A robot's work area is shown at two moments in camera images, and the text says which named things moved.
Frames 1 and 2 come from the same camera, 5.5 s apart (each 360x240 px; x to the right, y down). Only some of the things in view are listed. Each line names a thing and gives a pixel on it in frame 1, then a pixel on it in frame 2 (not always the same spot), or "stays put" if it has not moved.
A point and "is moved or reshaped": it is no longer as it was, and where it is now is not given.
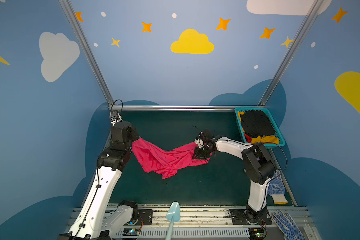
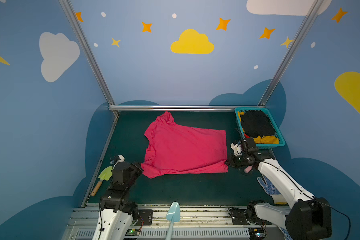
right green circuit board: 257,233 stays put
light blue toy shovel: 173,215 stays put
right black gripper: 202,149 → 237,160
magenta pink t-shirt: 165,162 is moved or reshaped
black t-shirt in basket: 256,123 stays put
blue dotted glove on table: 276,189 stays put
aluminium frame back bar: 178,107 stays put
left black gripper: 133,135 → 131,167
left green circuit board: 131,232 stays put
